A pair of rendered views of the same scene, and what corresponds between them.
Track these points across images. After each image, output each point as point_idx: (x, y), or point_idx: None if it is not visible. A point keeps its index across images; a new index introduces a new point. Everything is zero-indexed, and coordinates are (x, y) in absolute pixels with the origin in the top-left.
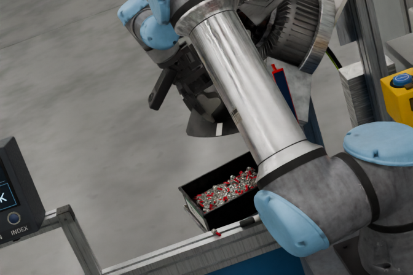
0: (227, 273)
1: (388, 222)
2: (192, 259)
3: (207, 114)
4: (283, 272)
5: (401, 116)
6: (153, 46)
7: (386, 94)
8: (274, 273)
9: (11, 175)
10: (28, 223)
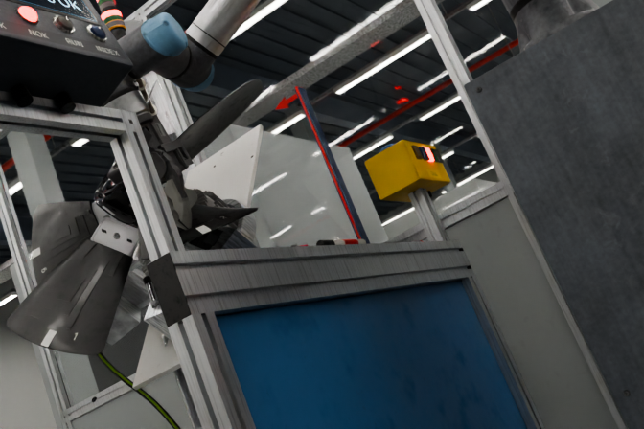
0: (325, 321)
1: None
2: (290, 266)
3: (189, 202)
4: (379, 346)
5: (412, 162)
6: (169, 33)
7: (380, 165)
8: (371, 343)
9: None
10: (118, 49)
